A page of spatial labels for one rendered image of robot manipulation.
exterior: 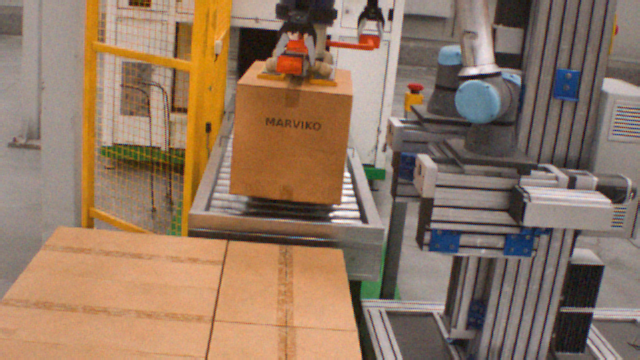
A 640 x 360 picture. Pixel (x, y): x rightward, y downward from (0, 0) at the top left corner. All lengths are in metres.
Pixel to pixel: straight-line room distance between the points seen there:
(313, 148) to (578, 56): 0.94
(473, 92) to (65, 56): 1.96
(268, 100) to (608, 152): 1.13
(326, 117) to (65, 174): 1.38
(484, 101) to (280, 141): 0.90
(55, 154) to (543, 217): 2.20
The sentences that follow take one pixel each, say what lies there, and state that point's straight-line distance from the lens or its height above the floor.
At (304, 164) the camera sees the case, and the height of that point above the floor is 0.81.
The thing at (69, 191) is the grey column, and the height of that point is 0.40.
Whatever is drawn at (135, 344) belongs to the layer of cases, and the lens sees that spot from 2.01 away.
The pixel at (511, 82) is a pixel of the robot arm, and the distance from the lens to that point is 2.15.
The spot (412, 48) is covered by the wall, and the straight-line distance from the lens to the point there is 11.57.
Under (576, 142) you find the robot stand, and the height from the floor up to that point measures 1.06.
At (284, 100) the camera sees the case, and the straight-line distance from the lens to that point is 2.63.
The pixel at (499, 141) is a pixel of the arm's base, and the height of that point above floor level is 1.08.
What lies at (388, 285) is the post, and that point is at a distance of 3.45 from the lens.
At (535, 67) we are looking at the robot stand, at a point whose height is 1.27.
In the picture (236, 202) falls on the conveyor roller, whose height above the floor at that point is 0.55.
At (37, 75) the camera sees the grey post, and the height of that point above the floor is 0.52.
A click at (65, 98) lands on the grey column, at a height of 0.83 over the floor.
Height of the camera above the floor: 1.54
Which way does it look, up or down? 17 degrees down
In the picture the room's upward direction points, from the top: 6 degrees clockwise
